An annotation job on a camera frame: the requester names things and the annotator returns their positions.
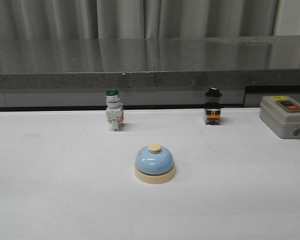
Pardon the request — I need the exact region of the blue desk bell cream base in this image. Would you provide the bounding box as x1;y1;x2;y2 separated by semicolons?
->
134;143;176;184

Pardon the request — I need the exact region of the grey stone counter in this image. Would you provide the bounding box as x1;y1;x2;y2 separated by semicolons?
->
0;36;300;109

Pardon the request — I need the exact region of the grey curtain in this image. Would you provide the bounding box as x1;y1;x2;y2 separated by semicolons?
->
0;0;300;40

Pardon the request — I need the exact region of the green pushbutton switch white body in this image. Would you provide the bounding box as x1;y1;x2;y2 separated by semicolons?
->
106;89;124;131

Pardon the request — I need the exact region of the black rotary selector switch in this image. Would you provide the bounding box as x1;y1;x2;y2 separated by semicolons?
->
204;87;222;125

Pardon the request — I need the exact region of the grey push button switch box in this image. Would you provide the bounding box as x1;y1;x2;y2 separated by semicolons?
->
259;95;300;139

